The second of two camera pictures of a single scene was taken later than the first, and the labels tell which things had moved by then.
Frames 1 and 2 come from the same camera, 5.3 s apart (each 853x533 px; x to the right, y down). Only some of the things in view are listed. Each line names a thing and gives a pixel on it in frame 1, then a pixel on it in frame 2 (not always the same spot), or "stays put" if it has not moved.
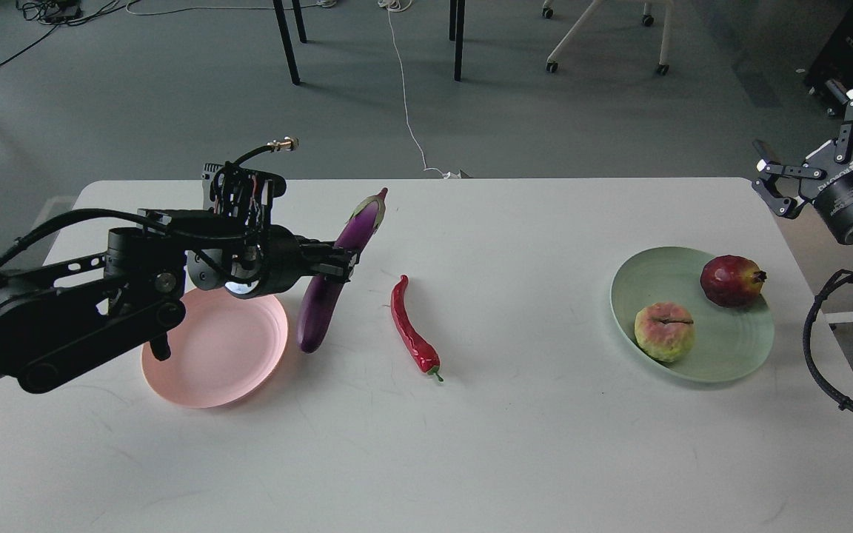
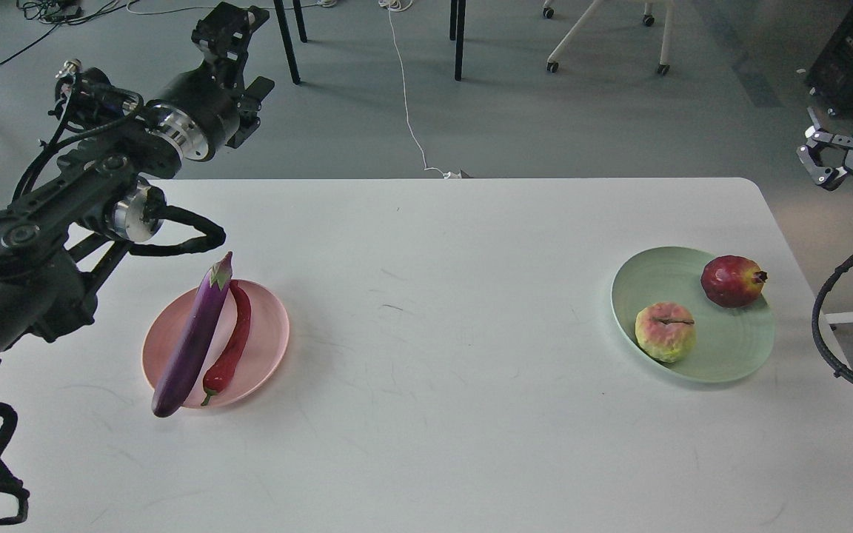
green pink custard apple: [664, 331] stays put
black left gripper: [286, 257] to [201, 109]
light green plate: [728, 342] stays put
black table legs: [289, 42] stays put
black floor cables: [61, 12] stays put
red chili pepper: [419, 347] to [215, 377]
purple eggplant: [321, 297] to [190, 334]
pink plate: [223, 347] stays put
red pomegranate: [732, 281] stays put
